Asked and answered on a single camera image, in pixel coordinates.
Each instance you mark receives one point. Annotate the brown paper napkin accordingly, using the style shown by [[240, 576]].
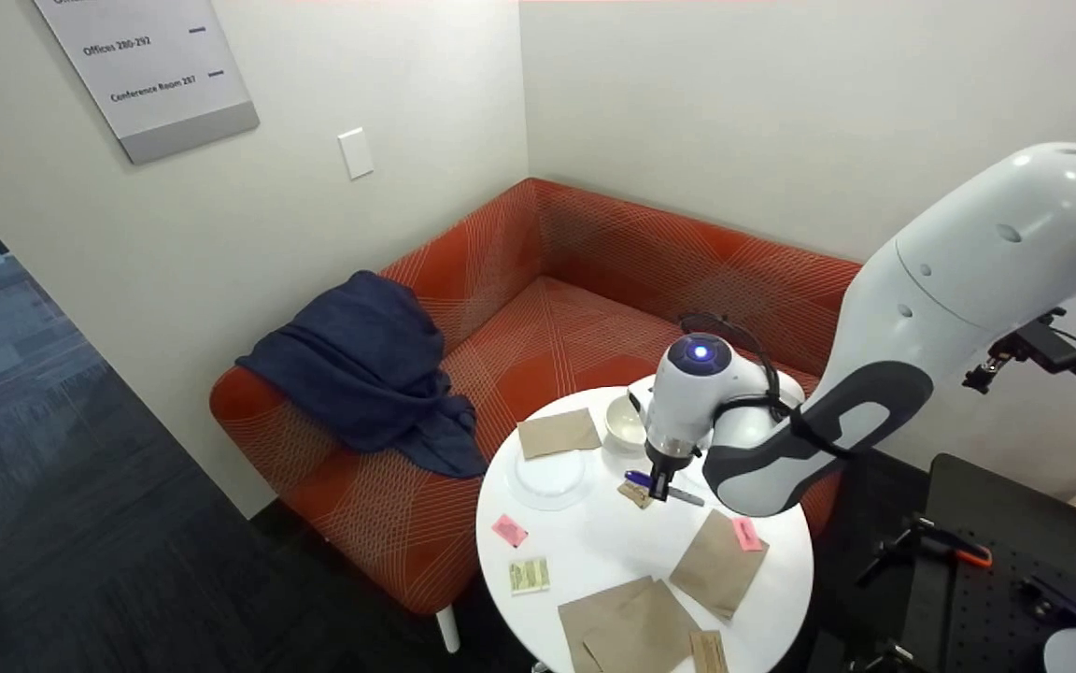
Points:
[[557, 436], [712, 576]]

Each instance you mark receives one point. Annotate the navy blue blanket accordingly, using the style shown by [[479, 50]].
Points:
[[362, 361]]

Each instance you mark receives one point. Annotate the grey wall sign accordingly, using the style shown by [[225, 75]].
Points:
[[151, 67]]

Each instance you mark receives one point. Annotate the pink sweetener packet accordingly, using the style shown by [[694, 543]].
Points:
[[747, 535], [511, 532]]

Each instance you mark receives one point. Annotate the black perforated robot table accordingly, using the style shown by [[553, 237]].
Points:
[[1025, 535]]

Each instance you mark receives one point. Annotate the green sweetener packet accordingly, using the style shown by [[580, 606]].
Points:
[[527, 574]]

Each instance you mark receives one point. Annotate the small clear plastic plate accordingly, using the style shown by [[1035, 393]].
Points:
[[552, 482]]

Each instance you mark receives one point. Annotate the grey marker blue cap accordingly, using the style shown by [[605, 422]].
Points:
[[687, 495]]

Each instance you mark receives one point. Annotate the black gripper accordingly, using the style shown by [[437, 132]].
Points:
[[666, 456]]

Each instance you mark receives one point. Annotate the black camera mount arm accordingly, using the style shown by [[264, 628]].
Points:
[[1035, 345]]

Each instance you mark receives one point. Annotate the cardboard box pieces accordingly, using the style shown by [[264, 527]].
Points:
[[623, 626]]

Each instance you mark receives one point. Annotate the orange patterned sofa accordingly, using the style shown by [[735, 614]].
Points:
[[562, 312]]

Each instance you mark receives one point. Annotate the small brown sugar packet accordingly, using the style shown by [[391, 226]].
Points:
[[634, 497], [706, 651]]

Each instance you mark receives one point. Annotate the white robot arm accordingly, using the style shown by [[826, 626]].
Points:
[[974, 275]]

